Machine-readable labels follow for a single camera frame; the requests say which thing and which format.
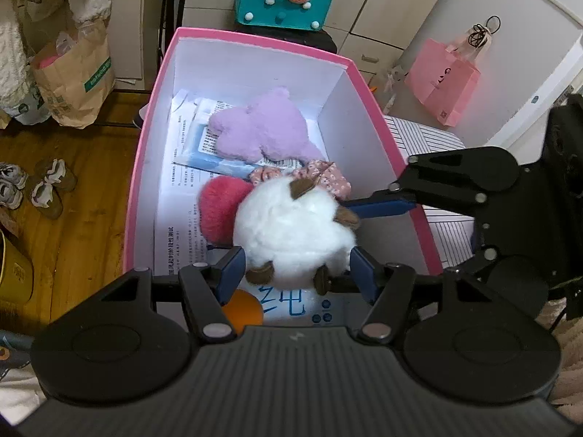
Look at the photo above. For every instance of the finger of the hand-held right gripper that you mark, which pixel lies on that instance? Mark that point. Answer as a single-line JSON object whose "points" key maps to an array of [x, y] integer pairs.
{"points": [[382, 205], [483, 257]]}

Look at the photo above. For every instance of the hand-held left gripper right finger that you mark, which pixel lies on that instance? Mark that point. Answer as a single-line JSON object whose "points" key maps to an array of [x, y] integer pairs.
{"points": [[364, 278]]}

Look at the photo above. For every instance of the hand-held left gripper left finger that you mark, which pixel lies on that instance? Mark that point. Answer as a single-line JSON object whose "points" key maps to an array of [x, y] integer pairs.
{"points": [[232, 274]]}

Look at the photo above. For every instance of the orange ball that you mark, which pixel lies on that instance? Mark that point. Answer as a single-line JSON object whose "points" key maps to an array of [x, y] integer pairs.
{"points": [[246, 309]]}

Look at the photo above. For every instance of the red fluffy plush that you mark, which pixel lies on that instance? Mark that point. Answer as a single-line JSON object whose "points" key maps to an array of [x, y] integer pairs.
{"points": [[218, 209]]}

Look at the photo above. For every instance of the tissue pack blue print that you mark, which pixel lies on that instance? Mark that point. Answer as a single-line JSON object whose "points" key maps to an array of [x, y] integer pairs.
{"points": [[300, 307]]}

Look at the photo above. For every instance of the floral scrunchie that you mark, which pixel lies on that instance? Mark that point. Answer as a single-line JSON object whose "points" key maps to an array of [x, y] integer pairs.
{"points": [[319, 175]]}

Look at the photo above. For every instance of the white panda plush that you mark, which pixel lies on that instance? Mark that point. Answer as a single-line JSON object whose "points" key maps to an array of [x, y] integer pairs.
{"points": [[291, 232]]}

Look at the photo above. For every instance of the tissue pack with barcode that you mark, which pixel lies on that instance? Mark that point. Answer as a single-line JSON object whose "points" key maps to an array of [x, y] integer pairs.
{"points": [[200, 145]]}

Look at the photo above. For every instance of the purple plush toy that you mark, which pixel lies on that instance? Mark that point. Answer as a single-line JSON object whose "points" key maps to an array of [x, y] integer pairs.
{"points": [[259, 127]]}

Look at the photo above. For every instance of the pink cardboard box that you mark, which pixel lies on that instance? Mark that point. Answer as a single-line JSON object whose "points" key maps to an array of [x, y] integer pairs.
{"points": [[255, 68]]}

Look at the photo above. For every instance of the printed paper sheet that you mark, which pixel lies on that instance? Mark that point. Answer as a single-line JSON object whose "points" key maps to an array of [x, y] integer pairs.
{"points": [[180, 200]]}

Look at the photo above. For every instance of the clear plastic bag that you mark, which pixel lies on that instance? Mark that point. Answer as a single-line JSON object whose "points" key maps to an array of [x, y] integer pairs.
{"points": [[391, 82]]}

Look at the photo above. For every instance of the person's fluffy beige garment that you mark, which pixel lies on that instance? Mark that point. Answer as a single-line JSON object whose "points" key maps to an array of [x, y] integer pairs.
{"points": [[569, 350]]}

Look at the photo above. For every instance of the pink paper bag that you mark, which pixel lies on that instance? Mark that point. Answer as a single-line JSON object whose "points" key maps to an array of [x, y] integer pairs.
{"points": [[442, 82]]}

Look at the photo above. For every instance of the black suitcase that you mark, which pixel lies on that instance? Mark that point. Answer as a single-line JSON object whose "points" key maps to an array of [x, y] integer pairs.
{"points": [[319, 41]]}

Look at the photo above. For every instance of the light wooden wardrobe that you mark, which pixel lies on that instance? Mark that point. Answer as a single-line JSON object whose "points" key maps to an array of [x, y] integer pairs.
{"points": [[364, 0]]}

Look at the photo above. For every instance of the yellow round container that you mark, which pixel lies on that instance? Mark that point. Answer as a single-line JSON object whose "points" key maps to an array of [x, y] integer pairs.
{"points": [[13, 273]]}

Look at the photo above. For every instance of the grey white sneaker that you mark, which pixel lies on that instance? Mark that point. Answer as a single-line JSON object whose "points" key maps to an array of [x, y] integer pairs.
{"points": [[9, 196], [9, 174]]}

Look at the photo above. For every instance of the brown paper bag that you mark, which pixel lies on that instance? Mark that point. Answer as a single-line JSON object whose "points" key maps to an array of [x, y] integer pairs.
{"points": [[68, 86]]}

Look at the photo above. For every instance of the light wooden cabinet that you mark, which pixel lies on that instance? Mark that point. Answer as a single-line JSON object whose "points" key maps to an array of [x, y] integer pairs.
{"points": [[130, 32]]}

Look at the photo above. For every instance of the black metal clothes rack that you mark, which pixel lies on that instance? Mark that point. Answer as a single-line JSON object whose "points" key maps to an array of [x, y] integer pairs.
{"points": [[165, 18]]}

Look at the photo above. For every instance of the fluffy white robe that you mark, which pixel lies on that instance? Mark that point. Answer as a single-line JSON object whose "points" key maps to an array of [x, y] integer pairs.
{"points": [[9, 54]]}

